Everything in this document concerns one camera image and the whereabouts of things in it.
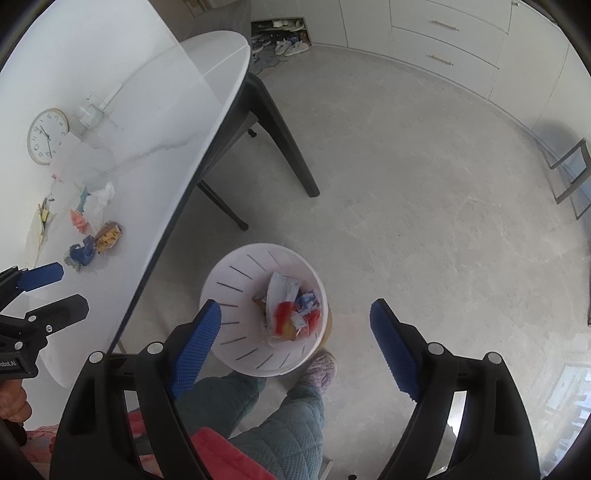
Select white crumpled tissue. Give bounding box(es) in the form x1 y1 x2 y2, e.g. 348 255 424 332
88 182 115 222

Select blue crumpled paper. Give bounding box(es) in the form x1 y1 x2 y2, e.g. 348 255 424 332
68 235 98 268

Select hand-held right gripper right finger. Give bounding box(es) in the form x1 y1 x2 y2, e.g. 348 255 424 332
369 298 541 480

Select thin black table leg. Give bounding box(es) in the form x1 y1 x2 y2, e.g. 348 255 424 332
196 180 249 232

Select clear packet with white label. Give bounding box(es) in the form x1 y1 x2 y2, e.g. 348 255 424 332
268 271 301 305

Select row of shoes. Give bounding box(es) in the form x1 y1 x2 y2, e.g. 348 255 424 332
250 17 311 58

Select white drawer cabinet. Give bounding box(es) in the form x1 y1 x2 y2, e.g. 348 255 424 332
339 0 573 139

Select metal stool frame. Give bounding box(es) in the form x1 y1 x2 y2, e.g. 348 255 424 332
545 138 591 222

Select white slotted waste bin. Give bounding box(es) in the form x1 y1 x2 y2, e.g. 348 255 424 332
199 242 331 378

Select person's red fleece garment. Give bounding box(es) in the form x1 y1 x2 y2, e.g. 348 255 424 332
23 411 278 480

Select round white wall clock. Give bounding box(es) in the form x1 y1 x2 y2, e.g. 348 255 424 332
27 108 70 166

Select pink crumpled paper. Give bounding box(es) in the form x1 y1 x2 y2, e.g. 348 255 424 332
69 209 92 236

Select person's fuzzy slipper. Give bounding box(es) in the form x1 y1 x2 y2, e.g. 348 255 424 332
298 350 339 397

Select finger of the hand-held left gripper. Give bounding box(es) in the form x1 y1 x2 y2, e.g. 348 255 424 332
0 295 89 342
0 262 64 308

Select red paper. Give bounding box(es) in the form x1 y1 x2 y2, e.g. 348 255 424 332
274 302 296 335

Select person's left hand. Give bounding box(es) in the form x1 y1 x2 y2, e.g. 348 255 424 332
0 382 33 424

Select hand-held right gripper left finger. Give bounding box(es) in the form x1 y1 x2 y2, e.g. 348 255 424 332
48 299 222 480

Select person's quilted grey green pants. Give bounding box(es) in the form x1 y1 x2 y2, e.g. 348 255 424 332
175 369 326 480

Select striped brown snack wrapper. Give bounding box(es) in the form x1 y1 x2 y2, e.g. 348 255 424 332
93 222 124 254

